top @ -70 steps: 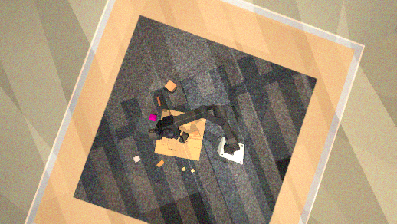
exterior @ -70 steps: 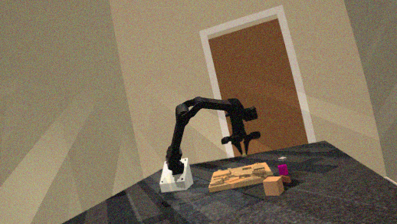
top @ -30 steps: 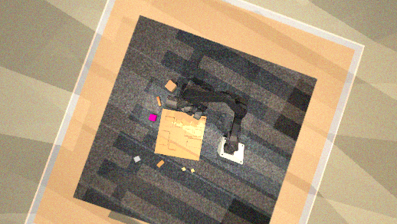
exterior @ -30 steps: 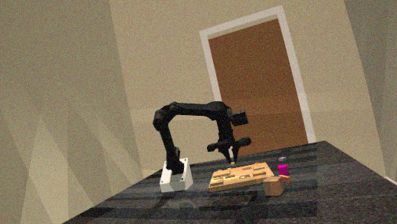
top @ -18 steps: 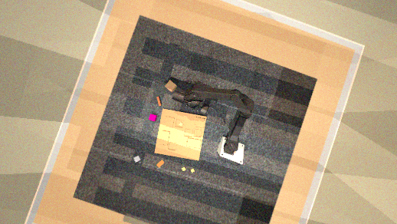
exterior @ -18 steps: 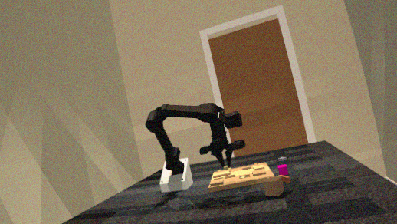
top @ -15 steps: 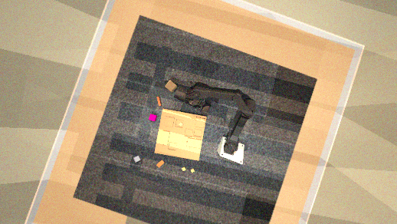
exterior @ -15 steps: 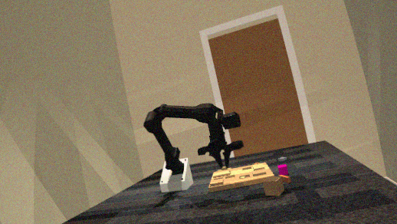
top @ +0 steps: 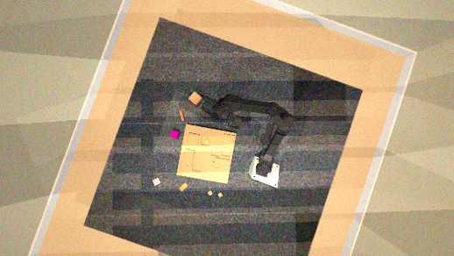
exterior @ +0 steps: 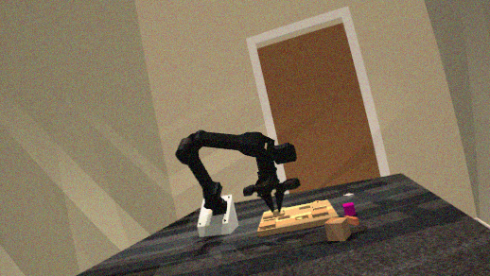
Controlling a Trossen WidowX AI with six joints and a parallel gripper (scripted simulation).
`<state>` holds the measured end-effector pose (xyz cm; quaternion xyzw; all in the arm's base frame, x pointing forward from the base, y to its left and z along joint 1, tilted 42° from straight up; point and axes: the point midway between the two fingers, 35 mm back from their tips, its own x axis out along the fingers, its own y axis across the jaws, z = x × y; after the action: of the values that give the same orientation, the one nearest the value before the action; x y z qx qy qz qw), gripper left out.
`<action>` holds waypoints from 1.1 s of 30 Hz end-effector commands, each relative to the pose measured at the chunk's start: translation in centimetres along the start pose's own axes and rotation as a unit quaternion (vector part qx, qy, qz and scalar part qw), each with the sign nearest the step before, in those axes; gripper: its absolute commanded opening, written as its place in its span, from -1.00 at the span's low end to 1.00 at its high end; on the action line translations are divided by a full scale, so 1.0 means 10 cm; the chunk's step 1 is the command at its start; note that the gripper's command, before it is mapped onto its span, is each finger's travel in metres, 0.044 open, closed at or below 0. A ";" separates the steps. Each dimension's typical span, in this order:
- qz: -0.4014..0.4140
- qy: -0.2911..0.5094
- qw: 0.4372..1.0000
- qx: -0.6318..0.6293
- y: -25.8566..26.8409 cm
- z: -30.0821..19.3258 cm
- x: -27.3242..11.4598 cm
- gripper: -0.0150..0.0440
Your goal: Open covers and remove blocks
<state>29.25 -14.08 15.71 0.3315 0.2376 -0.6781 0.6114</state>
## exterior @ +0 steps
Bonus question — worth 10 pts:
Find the magenta block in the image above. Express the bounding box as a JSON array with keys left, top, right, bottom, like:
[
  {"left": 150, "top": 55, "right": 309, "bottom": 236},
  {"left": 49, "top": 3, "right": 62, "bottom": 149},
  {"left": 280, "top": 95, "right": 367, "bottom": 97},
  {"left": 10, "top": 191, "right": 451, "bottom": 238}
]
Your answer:
[{"left": 343, "top": 202, "right": 356, "bottom": 216}]

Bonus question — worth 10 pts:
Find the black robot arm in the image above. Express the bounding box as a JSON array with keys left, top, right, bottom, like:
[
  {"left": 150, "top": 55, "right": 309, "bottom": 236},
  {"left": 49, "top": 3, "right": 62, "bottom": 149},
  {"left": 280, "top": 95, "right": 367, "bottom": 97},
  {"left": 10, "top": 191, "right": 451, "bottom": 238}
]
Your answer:
[{"left": 176, "top": 129, "right": 297, "bottom": 216}]

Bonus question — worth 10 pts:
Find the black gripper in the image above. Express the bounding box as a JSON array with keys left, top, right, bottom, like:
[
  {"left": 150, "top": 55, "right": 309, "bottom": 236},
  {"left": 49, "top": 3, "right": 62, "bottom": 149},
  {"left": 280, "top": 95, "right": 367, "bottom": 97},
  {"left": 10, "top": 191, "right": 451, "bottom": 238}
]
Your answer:
[{"left": 243, "top": 165, "right": 301, "bottom": 212}]

